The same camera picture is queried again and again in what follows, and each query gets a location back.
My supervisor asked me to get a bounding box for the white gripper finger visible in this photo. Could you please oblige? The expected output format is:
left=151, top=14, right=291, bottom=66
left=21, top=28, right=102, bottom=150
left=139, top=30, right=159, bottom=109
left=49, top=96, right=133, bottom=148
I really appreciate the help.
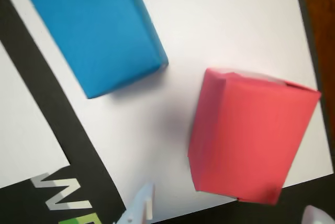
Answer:
left=115, top=182, right=155, bottom=224
left=302, top=204, right=335, bottom=224

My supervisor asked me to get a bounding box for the red paper box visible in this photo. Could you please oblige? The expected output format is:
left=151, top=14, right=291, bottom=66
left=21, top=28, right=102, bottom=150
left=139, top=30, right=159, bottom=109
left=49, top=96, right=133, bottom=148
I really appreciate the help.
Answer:
left=187, top=67, right=322, bottom=206

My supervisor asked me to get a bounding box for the blue paper box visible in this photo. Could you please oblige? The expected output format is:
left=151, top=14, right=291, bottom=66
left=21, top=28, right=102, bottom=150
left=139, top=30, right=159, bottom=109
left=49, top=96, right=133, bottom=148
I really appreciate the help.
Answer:
left=17, top=0, right=170, bottom=99

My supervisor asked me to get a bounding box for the white paper sheet marked HOME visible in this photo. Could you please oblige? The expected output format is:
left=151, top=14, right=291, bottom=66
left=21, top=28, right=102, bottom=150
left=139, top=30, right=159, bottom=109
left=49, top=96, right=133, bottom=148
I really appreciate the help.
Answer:
left=0, top=0, right=334, bottom=224

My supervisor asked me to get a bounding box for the white paper sheet marked 1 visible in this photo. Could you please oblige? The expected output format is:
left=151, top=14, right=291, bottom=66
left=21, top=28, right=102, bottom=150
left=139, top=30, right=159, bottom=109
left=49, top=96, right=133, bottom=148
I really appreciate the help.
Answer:
left=0, top=40, right=72, bottom=190

